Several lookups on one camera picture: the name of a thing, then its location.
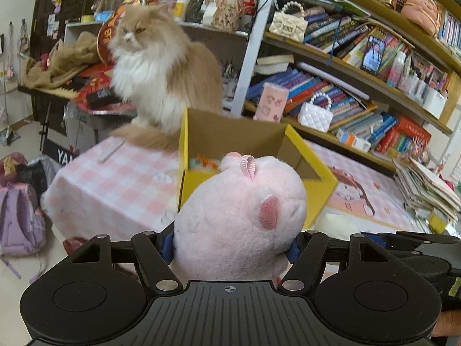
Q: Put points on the fluffy cream and white cat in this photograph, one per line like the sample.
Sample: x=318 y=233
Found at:
x=162 y=72

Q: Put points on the row of colourful thin books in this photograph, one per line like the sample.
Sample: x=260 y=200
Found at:
x=356 y=43

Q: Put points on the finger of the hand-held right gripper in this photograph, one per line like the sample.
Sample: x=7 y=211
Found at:
x=374 y=239
x=405 y=251

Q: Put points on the stack of picture books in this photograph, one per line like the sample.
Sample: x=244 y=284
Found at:
x=428 y=187

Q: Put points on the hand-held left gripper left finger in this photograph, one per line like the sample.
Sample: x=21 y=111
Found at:
x=166 y=247

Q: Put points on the white long tube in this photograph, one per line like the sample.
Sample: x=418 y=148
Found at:
x=331 y=78

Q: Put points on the pink checkered desk mat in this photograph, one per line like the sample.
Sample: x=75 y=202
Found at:
x=108 y=187

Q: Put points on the dark wooden door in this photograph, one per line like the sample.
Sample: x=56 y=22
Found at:
x=54 y=0

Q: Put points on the yellow cardboard box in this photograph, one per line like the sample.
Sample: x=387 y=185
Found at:
x=189 y=191

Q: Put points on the sparkly colourful decoration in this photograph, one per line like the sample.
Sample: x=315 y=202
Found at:
x=421 y=149

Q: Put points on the pink bag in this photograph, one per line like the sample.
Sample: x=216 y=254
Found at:
x=12 y=165

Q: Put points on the brown cloth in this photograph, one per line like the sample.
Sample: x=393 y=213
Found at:
x=61 y=61

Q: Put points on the pink plush cushion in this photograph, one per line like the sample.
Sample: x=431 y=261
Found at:
x=419 y=9

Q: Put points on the white quilted purse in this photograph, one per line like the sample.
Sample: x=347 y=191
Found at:
x=316 y=115

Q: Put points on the pink patterned card box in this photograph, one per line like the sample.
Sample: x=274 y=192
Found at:
x=270 y=102

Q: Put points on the red gold festive decoration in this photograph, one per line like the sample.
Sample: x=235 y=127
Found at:
x=108 y=36

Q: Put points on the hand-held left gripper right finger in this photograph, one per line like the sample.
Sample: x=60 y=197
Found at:
x=293 y=251

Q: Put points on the purple backpack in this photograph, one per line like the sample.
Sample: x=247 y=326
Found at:
x=19 y=216

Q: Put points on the white bottle yellow label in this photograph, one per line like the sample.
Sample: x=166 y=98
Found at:
x=182 y=7

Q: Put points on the wooden bookshelf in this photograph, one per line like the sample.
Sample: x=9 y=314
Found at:
x=254 y=43

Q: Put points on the pink and white bottle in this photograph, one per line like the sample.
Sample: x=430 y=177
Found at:
x=398 y=68

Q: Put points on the thick dark cover book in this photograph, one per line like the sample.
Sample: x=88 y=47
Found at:
x=273 y=64

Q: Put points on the orange hair claw clip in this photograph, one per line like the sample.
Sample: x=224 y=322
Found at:
x=208 y=163

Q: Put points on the pink plush pig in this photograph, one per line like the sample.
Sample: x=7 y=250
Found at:
x=230 y=223

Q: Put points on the row of blue books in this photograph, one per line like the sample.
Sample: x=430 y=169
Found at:
x=317 y=93

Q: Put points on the framed photo card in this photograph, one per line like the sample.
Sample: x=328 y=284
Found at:
x=372 y=54

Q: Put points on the orange and white carton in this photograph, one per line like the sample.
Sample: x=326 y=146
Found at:
x=353 y=140

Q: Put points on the white file box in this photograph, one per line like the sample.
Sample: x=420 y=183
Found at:
x=432 y=101

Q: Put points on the black digital piano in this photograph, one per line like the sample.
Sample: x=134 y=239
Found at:
x=61 y=92

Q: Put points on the black bag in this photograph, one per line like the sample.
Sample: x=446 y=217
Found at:
x=38 y=173

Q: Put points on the cream quilted purse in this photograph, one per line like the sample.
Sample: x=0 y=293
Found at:
x=288 y=25

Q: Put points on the floral fabric rabbit doll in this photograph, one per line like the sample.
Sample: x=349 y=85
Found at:
x=225 y=7

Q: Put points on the yellow tape roll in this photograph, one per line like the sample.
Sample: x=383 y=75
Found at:
x=437 y=222

